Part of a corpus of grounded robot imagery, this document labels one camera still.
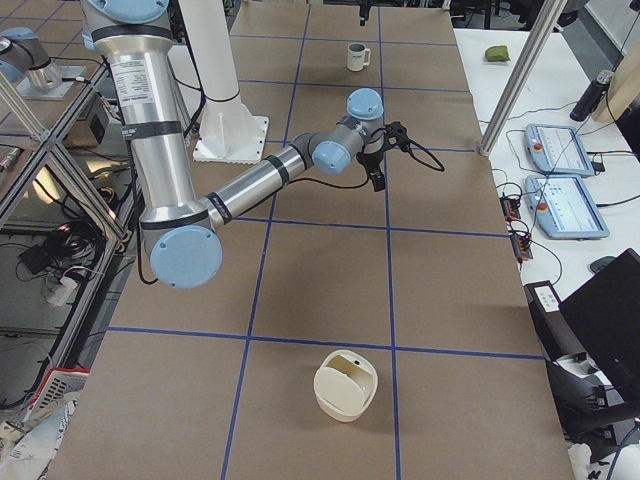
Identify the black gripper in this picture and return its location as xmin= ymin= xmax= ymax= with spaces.
xmin=357 ymin=0 xmax=370 ymax=25
xmin=357 ymin=121 xmax=406 ymax=192

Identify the white mug grey inside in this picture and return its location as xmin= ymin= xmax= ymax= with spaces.
xmin=346 ymin=42 xmax=371 ymax=72

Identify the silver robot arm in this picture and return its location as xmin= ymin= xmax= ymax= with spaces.
xmin=82 ymin=1 xmax=407 ymax=289

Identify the second robot arm behind glass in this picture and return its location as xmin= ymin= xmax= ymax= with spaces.
xmin=1 ymin=27 xmax=63 ymax=92

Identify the upper orange usb hub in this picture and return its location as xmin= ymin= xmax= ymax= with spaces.
xmin=500 ymin=196 xmax=521 ymax=221

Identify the orange usb hub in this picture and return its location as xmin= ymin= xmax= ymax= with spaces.
xmin=500 ymin=196 xmax=521 ymax=221
xmin=510 ymin=231 xmax=533 ymax=263

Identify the green cloth pouch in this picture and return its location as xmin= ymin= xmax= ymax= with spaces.
xmin=484 ymin=45 xmax=511 ymax=63

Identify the lower orange usb hub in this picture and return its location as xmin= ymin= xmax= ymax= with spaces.
xmin=510 ymin=231 xmax=533 ymax=263

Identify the upper teach pendant tablet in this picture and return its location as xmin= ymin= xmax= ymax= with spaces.
xmin=524 ymin=124 xmax=595 ymax=177

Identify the teach pendant tablet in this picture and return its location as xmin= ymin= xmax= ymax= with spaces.
xmin=524 ymin=174 xmax=610 ymax=240
xmin=524 ymin=124 xmax=595 ymax=177

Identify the lower teach pendant tablet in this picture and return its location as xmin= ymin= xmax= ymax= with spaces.
xmin=524 ymin=174 xmax=610 ymax=240

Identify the cream round bowl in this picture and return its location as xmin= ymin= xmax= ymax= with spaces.
xmin=313 ymin=349 xmax=378 ymax=423

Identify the black water bottle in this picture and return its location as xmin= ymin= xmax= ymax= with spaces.
xmin=569 ymin=70 xmax=614 ymax=122

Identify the black laptop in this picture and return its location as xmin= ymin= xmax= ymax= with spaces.
xmin=559 ymin=248 xmax=639 ymax=401

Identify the black power adapter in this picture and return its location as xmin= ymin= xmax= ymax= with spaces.
xmin=18 ymin=245 xmax=51 ymax=274

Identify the white plastic basket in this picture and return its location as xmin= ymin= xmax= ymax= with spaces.
xmin=23 ymin=368 xmax=90 ymax=422

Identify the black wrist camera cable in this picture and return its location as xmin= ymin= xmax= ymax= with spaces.
xmin=294 ymin=127 xmax=446 ymax=189

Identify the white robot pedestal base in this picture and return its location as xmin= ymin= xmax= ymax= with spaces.
xmin=179 ymin=0 xmax=269 ymax=164

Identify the aluminium frame post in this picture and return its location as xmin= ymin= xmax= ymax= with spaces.
xmin=477 ymin=0 xmax=568 ymax=157

